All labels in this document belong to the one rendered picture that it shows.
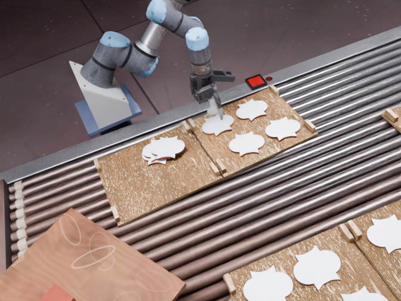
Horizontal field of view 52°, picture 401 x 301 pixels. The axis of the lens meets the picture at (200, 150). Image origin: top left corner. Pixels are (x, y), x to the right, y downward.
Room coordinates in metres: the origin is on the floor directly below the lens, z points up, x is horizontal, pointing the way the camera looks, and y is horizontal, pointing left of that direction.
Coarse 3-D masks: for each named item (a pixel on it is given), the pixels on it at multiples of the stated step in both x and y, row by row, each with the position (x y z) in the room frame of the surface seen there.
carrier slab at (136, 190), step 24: (144, 144) 1.23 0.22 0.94; (192, 144) 1.17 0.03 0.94; (120, 168) 1.12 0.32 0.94; (144, 168) 1.09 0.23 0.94; (168, 168) 1.07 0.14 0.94; (192, 168) 1.04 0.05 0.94; (120, 192) 1.00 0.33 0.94; (144, 192) 0.98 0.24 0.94; (168, 192) 0.95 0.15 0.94; (192, 192) 0.93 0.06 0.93; (120, 216) 0.89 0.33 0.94
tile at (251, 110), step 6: (252, 102) 1.32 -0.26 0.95; (258, 102) 1.31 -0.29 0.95; (264, 102) 1.30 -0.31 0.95; (240, 108) 1.30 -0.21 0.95; (246, 108) 1.29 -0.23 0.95; (252, 108) 1.28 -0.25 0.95; (258, 108) 1.27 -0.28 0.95; (264, 108) 1.27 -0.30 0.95; (240, 114) 1.26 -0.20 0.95; (246, 114) 1.25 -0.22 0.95; (252, 114) 1.25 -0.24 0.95; (258, 114) 1.24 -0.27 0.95; (264, 114) 1.23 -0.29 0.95; (252, 120) 1.22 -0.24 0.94
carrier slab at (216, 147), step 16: (256, 96) 1.37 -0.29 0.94; (272, 96) 1.34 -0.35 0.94; (224, 112) 1.31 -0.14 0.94; (272, 112) 1.24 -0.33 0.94; (288, 112) 1.22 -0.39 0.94; (240, 128) 1.19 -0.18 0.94; (256, 128) 1.17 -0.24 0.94; (304, 128) 1.11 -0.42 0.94; (208, 144) 1.15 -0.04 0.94; (224, 144) 1.13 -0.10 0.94; (272, 144) 1.07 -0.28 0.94; (288, 144) 1.05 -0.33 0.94; (224, 160) 1.04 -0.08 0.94; (240, 160) 1.02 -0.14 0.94; (256, 160) 1.01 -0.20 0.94; (224, 176) 0.97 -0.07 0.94
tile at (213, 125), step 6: (204, 120) 1.29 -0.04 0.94; (210, 120) 1.27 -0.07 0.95; (216, 120) 1.26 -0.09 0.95; (222, 120) 1.25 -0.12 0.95; (228, 120) 1.24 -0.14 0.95; (204, 126) 1.24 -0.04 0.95; (210, 126) 1.23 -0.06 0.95; (216, 126) 1.23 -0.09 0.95; (222, 126) 1.22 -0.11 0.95; (228, 126) 1.21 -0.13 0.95; (204, 132) 1.21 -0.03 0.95; (210, 132) 1.20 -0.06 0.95; (216, 132) 1.19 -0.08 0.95; (222, 132) 1.19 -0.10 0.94
